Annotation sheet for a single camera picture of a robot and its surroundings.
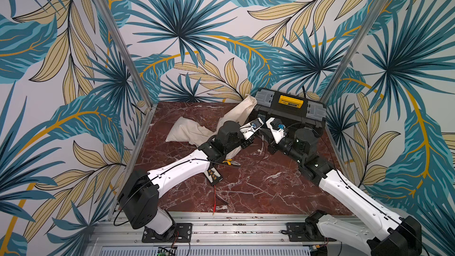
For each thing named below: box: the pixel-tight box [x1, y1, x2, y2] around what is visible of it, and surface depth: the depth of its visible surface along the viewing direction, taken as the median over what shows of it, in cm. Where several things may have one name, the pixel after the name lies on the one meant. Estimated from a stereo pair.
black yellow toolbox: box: [250, 88, 328, 136], surface depth 97 cm
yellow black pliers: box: [222, 158, 242, 166], surface depth 94 cm
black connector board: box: [203, 166, 224, 186], surface depth 90 cm
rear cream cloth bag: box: [216, 94, 258, 133], surface depth 93 cm
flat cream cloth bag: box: [165, 116, 218, 147], surface depth 100 cm
